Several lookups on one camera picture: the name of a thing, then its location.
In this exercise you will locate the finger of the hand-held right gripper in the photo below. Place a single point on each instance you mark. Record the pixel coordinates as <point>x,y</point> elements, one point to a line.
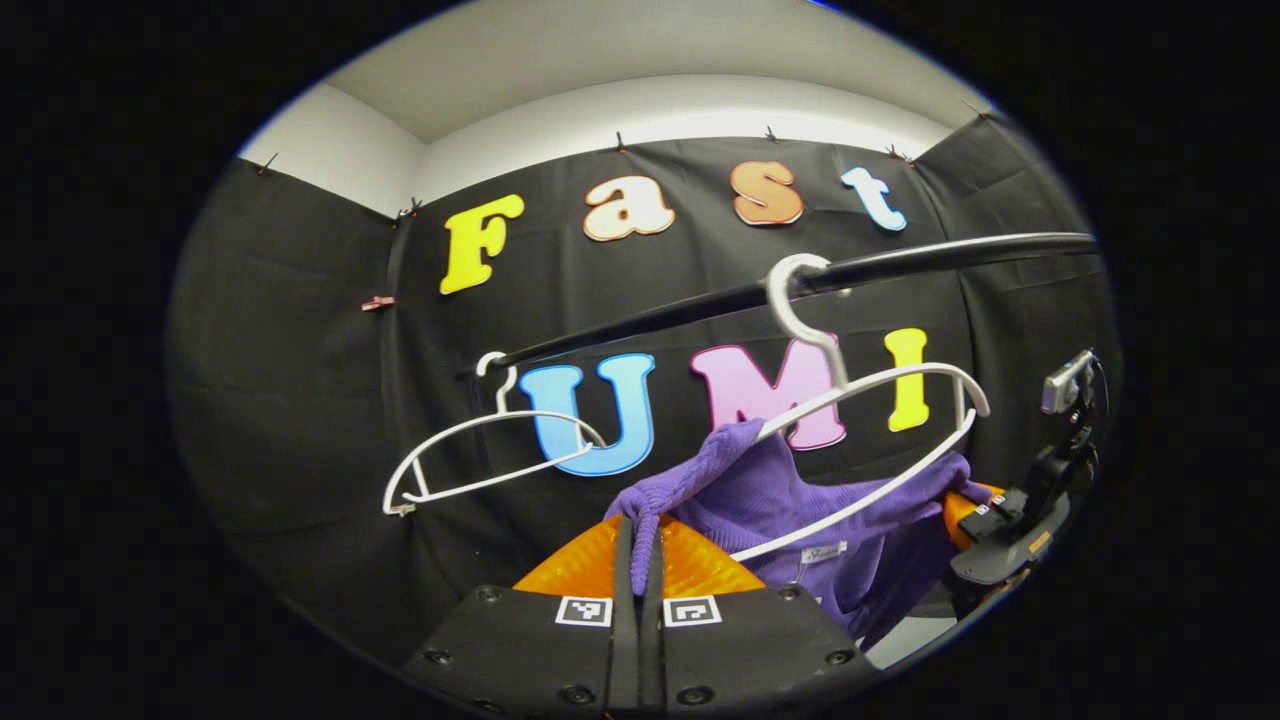
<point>1008,503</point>
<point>962,520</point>

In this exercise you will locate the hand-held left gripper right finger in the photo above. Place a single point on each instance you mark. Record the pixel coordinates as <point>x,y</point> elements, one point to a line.
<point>760,650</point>

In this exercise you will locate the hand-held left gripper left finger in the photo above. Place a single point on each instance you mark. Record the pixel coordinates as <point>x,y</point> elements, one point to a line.
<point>520,650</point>

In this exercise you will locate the purple jacket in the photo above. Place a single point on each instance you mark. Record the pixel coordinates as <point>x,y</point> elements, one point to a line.
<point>760,500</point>

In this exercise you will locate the white clothes hanger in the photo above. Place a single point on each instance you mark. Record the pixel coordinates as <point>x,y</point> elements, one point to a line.
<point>450,428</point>
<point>783,300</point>

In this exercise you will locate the black clothes rack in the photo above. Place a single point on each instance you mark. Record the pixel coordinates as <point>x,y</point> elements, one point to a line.
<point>700,308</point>

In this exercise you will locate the red cloth clip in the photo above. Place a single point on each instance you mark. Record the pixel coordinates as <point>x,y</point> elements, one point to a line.
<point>378,303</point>

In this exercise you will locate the row of black cloth clips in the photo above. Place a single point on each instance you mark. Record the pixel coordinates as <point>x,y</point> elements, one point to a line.
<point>621,145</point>

